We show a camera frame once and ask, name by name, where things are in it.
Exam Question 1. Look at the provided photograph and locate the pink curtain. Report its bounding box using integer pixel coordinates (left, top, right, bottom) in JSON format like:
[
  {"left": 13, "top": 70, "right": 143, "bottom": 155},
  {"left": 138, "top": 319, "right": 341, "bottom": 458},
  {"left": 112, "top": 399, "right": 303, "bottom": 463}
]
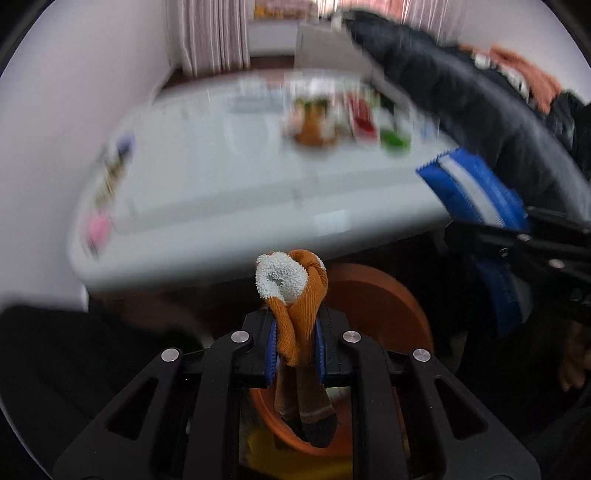
[{"left": 390, "top": 0, "right": 465, "bottom": 44}]

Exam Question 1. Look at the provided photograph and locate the pale striped curtain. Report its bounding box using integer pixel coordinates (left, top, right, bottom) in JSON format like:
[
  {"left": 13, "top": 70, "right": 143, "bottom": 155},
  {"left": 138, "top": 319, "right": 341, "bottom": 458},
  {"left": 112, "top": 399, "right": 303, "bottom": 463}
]
[{"left": 178, "top": 0, "right": 251, "bottom": 77}]

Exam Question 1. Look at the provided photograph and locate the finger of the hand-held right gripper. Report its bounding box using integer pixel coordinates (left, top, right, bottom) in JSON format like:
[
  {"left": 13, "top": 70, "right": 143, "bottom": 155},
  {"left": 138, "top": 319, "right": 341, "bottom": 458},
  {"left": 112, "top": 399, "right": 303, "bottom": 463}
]
[
  {"left": 524, "top": 206, "right": 591, "bottom": 243},
  {"left": 443, "top": 224, "right": 591, "bottom": 319}
]

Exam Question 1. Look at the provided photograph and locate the blue white sock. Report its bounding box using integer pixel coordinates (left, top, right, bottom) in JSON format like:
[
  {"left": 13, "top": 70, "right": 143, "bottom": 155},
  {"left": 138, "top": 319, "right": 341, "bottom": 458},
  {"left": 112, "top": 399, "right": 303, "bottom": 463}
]
[{"left": 416, "top": 148, "right": 534, "bottom": 337}]

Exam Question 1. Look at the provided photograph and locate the orange sock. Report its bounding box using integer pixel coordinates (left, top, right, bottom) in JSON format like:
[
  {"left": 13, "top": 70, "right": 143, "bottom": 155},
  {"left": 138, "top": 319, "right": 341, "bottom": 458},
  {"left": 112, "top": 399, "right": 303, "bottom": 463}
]
[{"left": 255, "top": 249, "right": 342, "bottom": 448}]

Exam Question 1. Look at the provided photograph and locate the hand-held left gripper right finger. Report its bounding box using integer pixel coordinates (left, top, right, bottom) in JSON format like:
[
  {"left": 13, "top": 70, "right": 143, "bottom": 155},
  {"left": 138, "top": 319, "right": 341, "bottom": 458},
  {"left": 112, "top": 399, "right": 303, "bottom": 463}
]
[{"left": 316, "top": 307, "right": 541, "bottom": 480}]

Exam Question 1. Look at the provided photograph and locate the orange cloth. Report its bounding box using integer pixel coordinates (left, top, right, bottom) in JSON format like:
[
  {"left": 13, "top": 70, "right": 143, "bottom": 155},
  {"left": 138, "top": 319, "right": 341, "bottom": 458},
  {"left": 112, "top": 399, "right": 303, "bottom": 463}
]
[{"left": 462, "top": 44, "right": 561, "bottom": 114}]

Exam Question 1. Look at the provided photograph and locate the orange round bin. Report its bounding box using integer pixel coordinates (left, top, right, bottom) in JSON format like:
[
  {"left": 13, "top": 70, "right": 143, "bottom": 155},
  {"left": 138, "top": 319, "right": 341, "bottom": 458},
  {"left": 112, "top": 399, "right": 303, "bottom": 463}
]
[{"left": 249, "top": 263, "right": 435, "bottom": 457}]

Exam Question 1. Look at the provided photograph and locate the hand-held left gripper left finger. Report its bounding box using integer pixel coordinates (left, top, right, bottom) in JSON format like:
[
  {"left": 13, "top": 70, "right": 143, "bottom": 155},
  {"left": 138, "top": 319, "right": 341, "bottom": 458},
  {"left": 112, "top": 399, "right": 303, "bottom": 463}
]
[{"left": 53, "top": 311, "right": 280, "bottom": 480}]

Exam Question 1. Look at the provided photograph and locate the green packet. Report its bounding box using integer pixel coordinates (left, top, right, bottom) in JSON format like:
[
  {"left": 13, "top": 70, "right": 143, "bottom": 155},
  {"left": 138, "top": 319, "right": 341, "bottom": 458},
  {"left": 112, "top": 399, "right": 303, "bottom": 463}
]
[{"left": 379, "top": 129, "right": 413, "bottom": 151}]

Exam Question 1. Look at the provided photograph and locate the white bed frame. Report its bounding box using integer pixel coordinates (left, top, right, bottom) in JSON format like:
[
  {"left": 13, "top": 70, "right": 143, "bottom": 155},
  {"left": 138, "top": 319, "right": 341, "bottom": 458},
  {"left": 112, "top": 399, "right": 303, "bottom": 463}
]
[{"left": 295, "top": 23, "right": 386, "bottom": 81}]

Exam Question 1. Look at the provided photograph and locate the yellow bag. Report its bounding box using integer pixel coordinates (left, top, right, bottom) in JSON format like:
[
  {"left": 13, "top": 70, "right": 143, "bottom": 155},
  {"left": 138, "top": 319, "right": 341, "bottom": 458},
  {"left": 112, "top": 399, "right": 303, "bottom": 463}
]
[{"left": 242, "top": 427, "right": 354, "bottom": 480}]

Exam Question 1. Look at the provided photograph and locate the person's right hand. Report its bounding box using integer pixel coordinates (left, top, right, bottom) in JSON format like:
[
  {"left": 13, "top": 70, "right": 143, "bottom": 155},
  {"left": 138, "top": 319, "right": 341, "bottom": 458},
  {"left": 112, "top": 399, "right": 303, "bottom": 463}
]
[{"left": 560, "top": 320, "right": 591, "bottom": 393}]

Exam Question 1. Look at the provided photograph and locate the red packet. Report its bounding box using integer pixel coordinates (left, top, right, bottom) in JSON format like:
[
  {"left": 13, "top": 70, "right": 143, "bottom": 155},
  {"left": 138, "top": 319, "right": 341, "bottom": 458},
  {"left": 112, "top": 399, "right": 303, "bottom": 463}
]
[{"left": 346, "top": 92, "right": 379, "bottom": 141}]

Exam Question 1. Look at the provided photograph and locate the orange plush item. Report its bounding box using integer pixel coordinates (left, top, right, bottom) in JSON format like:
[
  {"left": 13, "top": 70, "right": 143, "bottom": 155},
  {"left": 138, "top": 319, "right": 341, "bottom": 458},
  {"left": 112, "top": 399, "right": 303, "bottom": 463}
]
[{"left": 284, "top": 95, "right": 340, "bottom": 148}]

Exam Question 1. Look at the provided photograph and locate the pink small item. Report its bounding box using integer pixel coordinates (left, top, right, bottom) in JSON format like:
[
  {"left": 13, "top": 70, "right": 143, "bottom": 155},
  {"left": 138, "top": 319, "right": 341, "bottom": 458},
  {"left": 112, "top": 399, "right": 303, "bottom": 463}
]
[{"left": 85, "top": 212, "right": 114, "bottom": 250}]

